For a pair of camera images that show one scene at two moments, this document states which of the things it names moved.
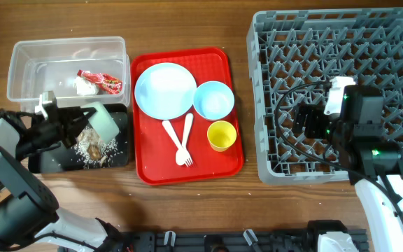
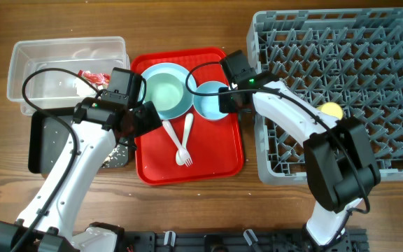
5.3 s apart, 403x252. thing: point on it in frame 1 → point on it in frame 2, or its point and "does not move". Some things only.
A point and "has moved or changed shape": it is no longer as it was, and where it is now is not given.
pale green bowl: (99, 120) has moved or changed shape
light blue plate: (165, 91) does not move
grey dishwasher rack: (294, 54) does not move
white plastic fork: (185, 155) does not move
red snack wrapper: (105, 82) does not move
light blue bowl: (213, 101) does not move
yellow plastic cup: (221, 135) has moved or changed shape
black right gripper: (315, 114) → (225, 103)
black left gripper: (64, 117) → (150, 118)
